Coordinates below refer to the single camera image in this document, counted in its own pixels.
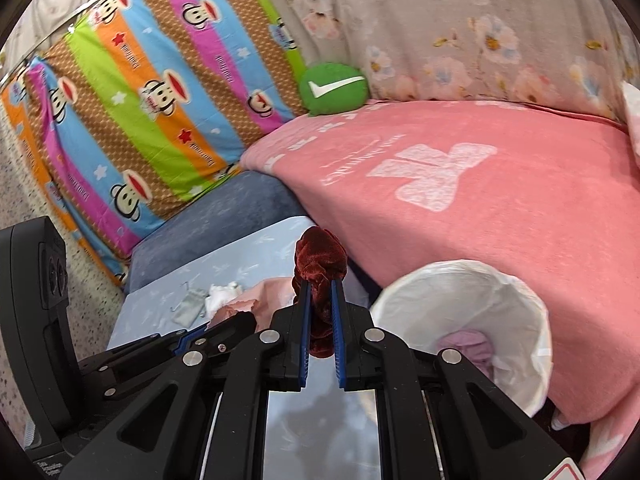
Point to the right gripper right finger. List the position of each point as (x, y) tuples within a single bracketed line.
[(438, 416)]

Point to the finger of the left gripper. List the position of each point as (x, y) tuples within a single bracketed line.
[(218, 341), (187, 339)]

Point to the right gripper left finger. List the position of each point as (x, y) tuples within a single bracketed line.
[(204, 417)]

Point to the white glove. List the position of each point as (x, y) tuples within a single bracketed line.
[(220, 295)]

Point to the grey drawstring pouch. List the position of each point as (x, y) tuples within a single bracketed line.
[(190, 307)]

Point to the pink striped cloth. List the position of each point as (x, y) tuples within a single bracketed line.
[(262, 300)]

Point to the dark red velvet scrunchie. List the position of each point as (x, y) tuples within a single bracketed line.
[(319, 260)]

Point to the white lined trash bin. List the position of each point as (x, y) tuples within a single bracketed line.
[(444, 297)]

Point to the light blue patterned sheet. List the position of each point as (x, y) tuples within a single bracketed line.
[(322, 432)]

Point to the purple cloth in bin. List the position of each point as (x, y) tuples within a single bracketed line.
[(472, 344)]

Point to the blue-grey velvet cushion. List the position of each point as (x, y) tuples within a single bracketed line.
[(239, 207)]

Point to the colourful monkey print pillow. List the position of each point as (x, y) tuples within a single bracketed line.
[(144, 106)]

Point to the pink bed blanket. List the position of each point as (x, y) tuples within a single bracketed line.
[(550, 198)]

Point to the green check mark cushion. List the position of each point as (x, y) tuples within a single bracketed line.
[(333, 88)]

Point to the pink small pillow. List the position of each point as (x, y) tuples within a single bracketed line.
[(632, 120)]

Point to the grey floral quilt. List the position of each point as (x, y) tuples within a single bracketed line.
[(577, 55)]

